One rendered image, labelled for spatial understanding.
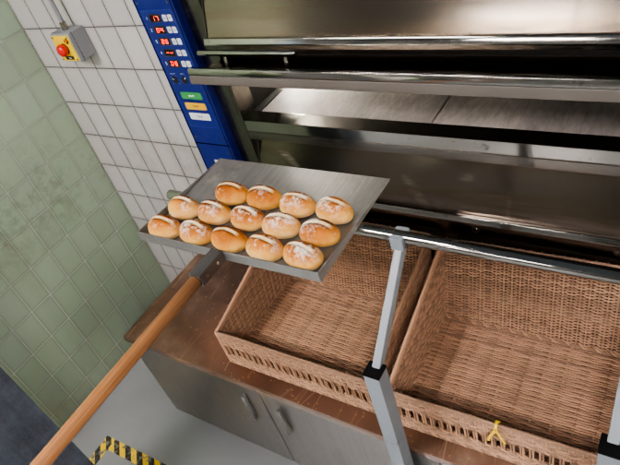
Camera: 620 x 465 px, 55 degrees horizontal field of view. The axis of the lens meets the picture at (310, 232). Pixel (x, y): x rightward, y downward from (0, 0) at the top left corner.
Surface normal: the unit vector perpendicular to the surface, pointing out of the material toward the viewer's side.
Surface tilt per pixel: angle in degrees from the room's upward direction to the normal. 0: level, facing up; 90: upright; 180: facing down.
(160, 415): 0
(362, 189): 0
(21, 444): 90
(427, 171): 70
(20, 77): 90
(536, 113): 0
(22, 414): 90
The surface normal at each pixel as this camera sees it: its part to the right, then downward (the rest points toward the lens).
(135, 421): -0.25, -0.74
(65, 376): 0.83, 0.16
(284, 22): -0.55, 0.36
